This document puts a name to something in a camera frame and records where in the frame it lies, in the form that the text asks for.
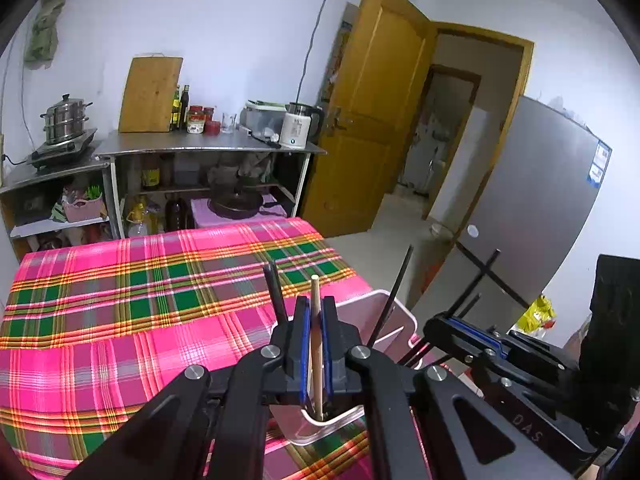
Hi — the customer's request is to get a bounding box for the light wooden chopstick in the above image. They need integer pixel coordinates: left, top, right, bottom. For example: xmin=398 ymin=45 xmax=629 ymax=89
xmin=310 ymin=274 xmax=324 ymax=422

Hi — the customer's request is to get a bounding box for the pink plastic utensil holder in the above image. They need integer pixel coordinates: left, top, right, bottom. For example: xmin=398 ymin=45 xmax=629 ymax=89
xmin=269 ymin=287 xmax=420 ymax=448

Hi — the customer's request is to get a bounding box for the steel kitchen shelf counter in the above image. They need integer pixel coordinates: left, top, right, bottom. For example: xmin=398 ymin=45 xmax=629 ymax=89
xmin=1 ymin=128 xmax=323 ymax=258

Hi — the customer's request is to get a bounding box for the black chopstick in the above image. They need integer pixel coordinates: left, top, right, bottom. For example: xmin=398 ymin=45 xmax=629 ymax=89
xmin=398 ymin=248 xmax=501 ymax=366
xmin=262 ymin=261 xmax=288 ymax=323
xmin=367 ymin=245 xmax=414 ymax=348
xmin=417 ymin=292 xmax=482 ymax=360

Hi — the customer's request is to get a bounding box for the yellow snack bag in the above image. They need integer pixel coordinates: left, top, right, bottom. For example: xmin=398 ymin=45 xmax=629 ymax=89
xmin=514 ymin=295 xmax=556 ymax=338

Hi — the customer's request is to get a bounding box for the black frying pan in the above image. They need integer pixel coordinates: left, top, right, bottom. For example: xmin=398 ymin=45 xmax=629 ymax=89
xmin=207 ymin=188 xmax=281 ymax=220

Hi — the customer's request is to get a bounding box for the grey refrigerator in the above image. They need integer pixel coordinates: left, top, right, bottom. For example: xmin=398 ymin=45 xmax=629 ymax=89
xmin=412 ymin=96 xmax=612 ymax=332

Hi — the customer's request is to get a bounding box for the yellow wooden door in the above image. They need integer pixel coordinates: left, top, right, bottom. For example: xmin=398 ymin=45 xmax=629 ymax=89
xmin=302 ymin=0 xmax=436 ymax=238

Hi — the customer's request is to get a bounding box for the pink plaid tablecloth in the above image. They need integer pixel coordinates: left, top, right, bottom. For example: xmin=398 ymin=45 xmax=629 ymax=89
xmin=1 ymin=218 xmax=370 ymax=479

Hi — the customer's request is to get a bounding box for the white electric kettle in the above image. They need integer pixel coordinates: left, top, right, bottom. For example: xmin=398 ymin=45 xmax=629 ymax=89
xmin=279 ymin=102 xmax=326 ymax=150

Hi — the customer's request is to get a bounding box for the red lidded jar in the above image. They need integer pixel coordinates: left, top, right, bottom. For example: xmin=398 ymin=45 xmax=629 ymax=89
xmin=186 ymin=105 xmax=215 ymax=134

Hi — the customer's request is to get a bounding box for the pink storage basket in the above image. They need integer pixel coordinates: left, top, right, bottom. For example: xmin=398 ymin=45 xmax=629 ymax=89
xmin=62 ymin=196 xmax=107 ymax=222

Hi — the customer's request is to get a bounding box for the dark oil bottle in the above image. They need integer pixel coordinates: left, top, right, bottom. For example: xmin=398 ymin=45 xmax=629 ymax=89
xmin=169 ymin=84 xmax=190 ymax=131

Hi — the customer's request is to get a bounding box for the wooden cutting board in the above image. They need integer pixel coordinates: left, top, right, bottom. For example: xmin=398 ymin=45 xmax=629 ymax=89
xmin=118 ymin=55 xmax=183 ymax=133

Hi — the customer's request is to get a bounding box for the black induction cooker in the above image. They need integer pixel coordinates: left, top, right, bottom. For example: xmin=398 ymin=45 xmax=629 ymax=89
xmin=26 ymin=128 xmax=96 ymax=169

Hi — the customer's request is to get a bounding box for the steel steamer pot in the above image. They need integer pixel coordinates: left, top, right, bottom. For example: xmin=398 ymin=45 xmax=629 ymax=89
xmin=40 ymin=93 xmax=92 ymax=145

